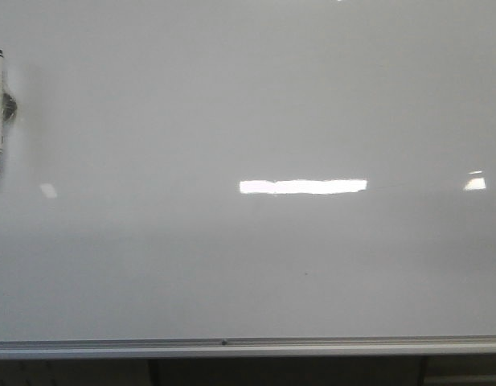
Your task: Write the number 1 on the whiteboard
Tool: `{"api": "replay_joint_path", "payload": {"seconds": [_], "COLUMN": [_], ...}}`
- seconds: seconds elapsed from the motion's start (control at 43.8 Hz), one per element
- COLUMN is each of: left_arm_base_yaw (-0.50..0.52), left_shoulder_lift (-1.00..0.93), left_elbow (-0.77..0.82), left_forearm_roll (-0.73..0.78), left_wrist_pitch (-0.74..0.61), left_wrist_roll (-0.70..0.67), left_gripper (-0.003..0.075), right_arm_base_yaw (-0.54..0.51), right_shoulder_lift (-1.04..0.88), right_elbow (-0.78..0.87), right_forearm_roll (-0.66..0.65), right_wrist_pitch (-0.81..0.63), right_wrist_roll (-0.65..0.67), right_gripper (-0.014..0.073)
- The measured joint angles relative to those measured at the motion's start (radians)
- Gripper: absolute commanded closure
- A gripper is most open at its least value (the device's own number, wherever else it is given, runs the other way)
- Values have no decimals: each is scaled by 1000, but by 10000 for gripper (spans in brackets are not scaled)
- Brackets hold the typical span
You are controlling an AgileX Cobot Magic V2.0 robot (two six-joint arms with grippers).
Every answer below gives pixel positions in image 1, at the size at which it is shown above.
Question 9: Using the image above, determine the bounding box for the white whiteboard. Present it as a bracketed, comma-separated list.
[0, 1, 496, 359]

